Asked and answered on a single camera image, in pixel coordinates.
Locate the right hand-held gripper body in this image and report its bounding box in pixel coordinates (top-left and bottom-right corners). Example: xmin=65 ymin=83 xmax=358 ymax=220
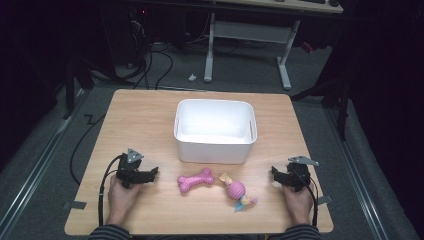
xmin=285 ymin=155 xmax=320 ymax=194

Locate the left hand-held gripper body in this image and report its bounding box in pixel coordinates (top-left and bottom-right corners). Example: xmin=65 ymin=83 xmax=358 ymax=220
xmin=115 ymin=147 xmax=145 ymax=190

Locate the pink ball rope toy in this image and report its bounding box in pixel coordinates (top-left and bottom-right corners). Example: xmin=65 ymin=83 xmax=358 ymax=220
xmin=218 ymin=172 xmax=259 ymax=213

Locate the pink bone toy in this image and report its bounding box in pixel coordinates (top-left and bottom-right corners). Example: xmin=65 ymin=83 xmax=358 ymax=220
xmin=176 ymin=167 xmax=216 ymax=194

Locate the white plastic bin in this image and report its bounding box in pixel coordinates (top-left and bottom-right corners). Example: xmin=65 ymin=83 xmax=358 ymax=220
xmin=173 ymin=98 xmax=259 ymax=165

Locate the person's right hand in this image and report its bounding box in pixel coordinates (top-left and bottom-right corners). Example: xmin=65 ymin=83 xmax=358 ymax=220
xmin=281 ymin=184 xmax=315 ymax=227

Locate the person's left hand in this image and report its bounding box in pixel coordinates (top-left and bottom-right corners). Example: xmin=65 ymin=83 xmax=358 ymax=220
xmin=105 ymin=174 xmax=143 ymax=227

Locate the grey tape strip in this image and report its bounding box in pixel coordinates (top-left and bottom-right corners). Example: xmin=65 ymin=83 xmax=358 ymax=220
xmin=316 ymin=194 xmax=334 ymax=206
xmin=62 ymin=200 xmax=88 ymax=211

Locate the black metal stand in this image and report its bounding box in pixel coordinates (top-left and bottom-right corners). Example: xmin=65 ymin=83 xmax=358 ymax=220
xmin=61 ymin=54 xmax=97 ymax=121
xmin=289 ymin=74 xmax=355 ymax=142

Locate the dark computer tower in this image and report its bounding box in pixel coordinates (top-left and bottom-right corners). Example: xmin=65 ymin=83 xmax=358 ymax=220
xmin=109 ymin=5 xmax=152 ymax=68

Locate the desk with white legs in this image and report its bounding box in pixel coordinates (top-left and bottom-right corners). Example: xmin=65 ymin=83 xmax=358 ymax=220
xmin=202 ymin=0 xmax=345 ymax=91

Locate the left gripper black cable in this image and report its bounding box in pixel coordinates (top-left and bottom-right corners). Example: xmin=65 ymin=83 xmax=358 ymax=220
xmin=97 ymin=154 xmax=125 ymax=228

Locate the black floor cable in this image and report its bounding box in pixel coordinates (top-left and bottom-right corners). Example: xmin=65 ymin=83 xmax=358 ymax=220
xmin=68 ymin=112 xmax=108 ymax=187

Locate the metal floor rail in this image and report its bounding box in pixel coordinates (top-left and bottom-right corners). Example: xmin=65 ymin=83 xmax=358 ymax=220
xmin=324 ymin=106 xmax=390 ymax=240
xmin=0 ymin=89 xmax=88 ymax=232

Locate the bundle of black cables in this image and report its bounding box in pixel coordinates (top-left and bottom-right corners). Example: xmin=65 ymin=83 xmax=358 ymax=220
xmin=114 ymin=41 xmax=175 ymax=91

